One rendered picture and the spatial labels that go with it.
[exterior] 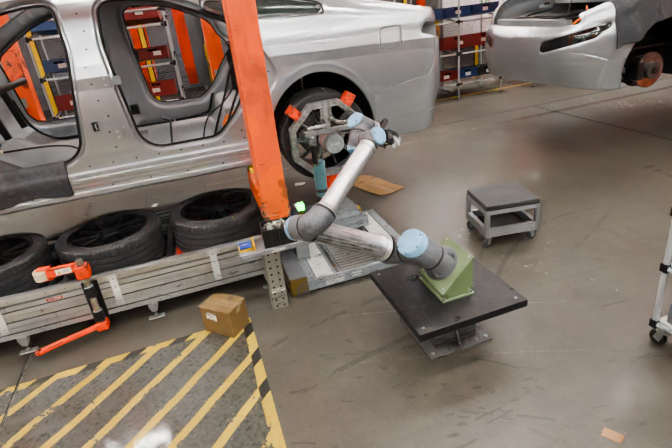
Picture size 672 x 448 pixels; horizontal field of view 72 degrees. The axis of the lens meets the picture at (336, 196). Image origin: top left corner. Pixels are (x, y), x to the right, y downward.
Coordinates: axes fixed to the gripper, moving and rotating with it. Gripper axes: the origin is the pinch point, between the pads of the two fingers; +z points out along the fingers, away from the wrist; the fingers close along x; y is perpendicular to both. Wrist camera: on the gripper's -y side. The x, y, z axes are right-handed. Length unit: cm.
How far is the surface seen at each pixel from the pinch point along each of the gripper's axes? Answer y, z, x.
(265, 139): -6, -55, -56
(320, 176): -12, 5, -77
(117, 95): -41, -125, -120
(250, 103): -18, -71, -47
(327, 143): -27, -3, -60
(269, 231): 43, -38, -72
